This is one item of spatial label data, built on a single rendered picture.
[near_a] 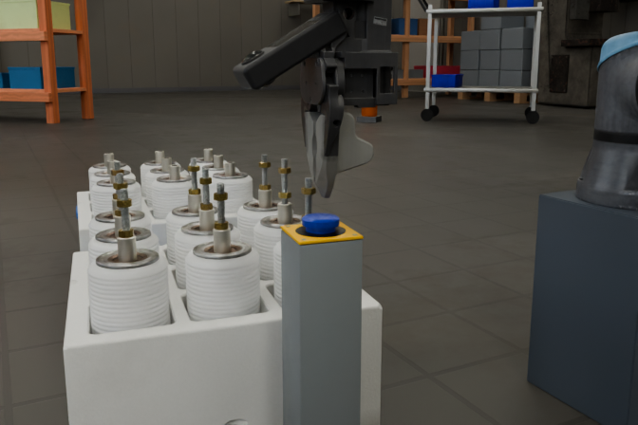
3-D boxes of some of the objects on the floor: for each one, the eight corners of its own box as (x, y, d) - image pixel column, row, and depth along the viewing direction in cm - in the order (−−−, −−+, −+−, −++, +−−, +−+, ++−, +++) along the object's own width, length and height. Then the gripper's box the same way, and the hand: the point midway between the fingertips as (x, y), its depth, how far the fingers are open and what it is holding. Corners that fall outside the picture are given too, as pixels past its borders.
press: (665, 108, 711) (687, -114, 668) (600, 111, 665) (619, -127, 622) (577, 102, 817) (591, -90, 773) (516, 104, 771) (528, -100, 727)
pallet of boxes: (565, 101, 834) (572, 8, 812) (519, 103, 798) (525, 5, 776) (500, 97, 939) (505, 13, 916) (458, 99, 903) (460, 11, 881)
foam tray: (296, 323, 123) (295, 231, 120) (381, 430, 87) (383, 304, 84) (80, 352, 111) (72, 251, 107) (74, 491, 74) (63, 347, 71)
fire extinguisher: (374, 120, 567) (375, 53, 556) (388, 121, 545) (390, 52, 534) (349, 120, 557) (349, 53, 546) (363, 123, 534) (364, 52, 524)
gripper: (404, -14, 62) (399, 201, 66) (366, -5, 70) (364, 186, 74) (320, -17, 59) (320, 207, 63) (291, -8, 67) (293, 190, 71)
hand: (319, 186), depth 67 cm, fingers closed
